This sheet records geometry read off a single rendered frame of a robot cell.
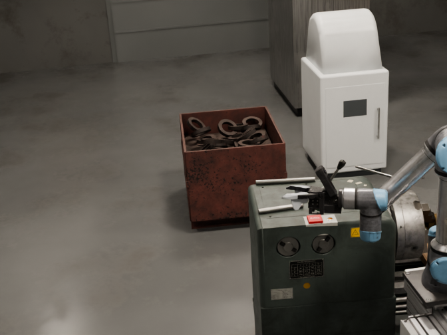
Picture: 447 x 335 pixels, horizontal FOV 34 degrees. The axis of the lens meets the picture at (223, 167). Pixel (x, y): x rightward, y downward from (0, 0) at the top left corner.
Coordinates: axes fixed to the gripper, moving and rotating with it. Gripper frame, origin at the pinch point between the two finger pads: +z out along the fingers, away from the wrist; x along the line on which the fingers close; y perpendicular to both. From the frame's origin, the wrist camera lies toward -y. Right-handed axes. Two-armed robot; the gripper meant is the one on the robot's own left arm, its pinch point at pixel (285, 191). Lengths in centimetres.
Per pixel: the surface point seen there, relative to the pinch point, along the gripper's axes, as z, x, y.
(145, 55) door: 333, 823, 39
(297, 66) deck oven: 64, 551, 23
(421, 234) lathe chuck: -50, 67, 38
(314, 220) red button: -6, 44, 26
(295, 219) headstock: 3, 46, 27
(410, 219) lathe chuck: -46, 68, 32
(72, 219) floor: 223, 292, 119
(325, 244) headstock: -10, 45, 37
